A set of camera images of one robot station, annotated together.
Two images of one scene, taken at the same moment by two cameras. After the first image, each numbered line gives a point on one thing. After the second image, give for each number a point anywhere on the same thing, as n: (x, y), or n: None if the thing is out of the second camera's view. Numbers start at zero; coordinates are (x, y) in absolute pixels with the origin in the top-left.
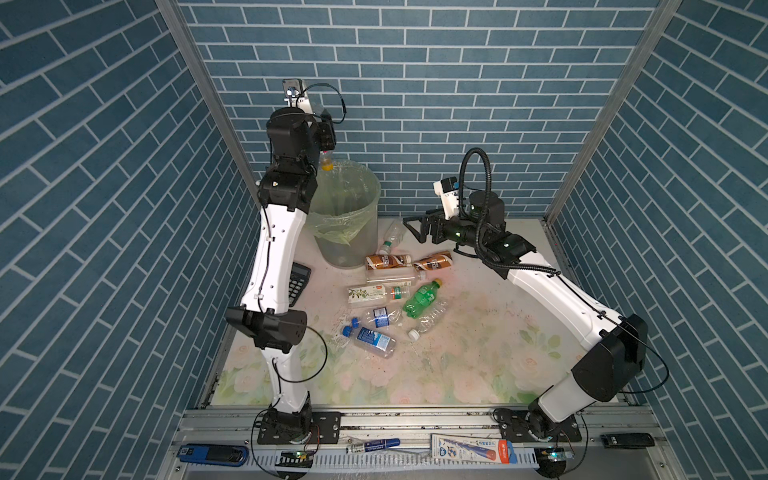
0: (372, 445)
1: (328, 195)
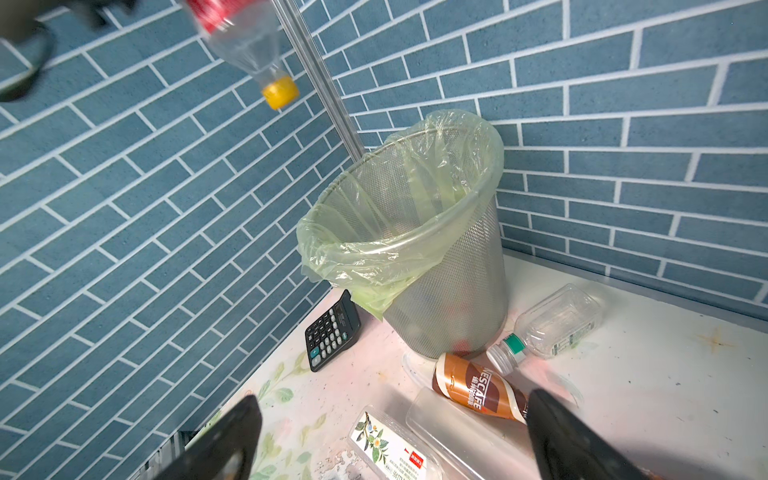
0: None
1: (411, 231)
